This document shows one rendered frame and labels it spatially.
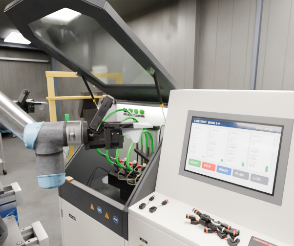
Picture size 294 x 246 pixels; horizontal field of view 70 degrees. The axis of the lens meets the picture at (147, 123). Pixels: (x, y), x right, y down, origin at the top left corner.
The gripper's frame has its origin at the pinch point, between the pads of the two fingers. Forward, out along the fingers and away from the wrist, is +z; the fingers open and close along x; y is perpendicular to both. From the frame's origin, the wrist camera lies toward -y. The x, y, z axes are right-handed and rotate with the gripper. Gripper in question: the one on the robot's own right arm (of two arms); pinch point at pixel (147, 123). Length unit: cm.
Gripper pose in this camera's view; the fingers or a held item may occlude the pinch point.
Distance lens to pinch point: 68.6
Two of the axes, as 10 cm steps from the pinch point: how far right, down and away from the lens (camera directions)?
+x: 2.6, 0.4, -9.7
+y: 0.3, 10.0, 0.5
